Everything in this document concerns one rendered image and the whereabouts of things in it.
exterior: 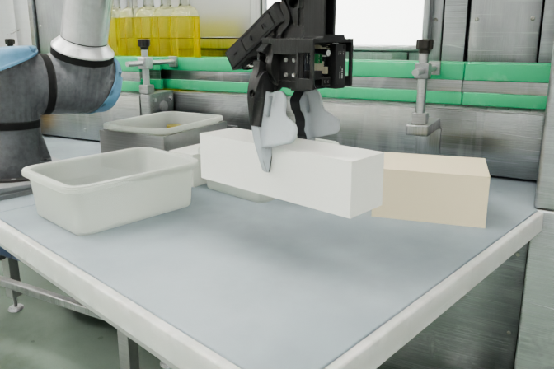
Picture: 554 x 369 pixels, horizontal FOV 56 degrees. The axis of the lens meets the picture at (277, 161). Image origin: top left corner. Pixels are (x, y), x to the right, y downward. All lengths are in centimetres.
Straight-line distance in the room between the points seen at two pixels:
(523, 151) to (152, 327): 76
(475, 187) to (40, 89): 75
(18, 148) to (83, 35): 23
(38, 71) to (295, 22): 58
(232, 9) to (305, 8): 90
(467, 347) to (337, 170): 99
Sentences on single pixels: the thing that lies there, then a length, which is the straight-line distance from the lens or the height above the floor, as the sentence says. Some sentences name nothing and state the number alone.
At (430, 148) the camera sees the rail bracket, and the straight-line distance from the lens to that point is 107.
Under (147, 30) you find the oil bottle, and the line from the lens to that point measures 142.
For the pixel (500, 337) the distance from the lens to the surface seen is 143.
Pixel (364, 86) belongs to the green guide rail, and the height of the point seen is 91.
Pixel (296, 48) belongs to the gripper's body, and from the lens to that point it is 55.
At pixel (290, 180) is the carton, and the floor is 86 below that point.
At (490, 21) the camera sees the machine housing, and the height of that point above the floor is 105.
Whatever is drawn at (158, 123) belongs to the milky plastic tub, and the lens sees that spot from 124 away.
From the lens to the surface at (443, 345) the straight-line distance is 147.
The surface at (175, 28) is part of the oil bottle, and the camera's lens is 136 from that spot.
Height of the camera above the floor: 101
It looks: 13 degrees down
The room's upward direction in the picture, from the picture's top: straight up
